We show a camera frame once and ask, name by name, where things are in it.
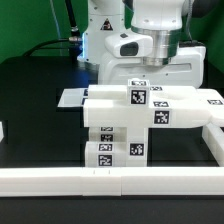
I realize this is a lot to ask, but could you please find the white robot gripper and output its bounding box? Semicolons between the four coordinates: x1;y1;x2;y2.
98;46;206;88

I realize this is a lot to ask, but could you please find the small white tagged cube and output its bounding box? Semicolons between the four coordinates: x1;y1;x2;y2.
127;78;150;106

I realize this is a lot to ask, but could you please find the white chair seat part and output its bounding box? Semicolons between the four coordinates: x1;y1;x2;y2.
126;128;148;167

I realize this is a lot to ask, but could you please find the white chair back frame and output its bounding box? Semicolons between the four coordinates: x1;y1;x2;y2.
83;85;224;128

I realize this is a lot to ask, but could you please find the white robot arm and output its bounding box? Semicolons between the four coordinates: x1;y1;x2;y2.
78;0;220;88

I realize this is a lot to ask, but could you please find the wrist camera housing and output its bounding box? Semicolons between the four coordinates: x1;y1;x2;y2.
105;33;153;58

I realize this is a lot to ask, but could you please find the white right obstacle wall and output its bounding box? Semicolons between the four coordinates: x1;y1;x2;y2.
202;124;224;167

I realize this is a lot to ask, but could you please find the white obstacle wall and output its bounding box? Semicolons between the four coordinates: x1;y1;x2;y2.
202;124;224;167
0;121;4;142
0;167;224;197

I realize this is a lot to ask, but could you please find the white front obstacle wall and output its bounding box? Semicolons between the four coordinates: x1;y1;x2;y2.
0;167;224;197

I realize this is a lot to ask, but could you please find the black cable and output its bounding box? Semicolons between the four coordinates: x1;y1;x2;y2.
21;0;83;58

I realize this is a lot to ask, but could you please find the white marker base plate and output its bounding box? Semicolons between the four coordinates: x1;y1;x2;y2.
58;88;88;108

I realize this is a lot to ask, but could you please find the white left obstacle wall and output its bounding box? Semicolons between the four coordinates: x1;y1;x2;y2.
0;121;4;142

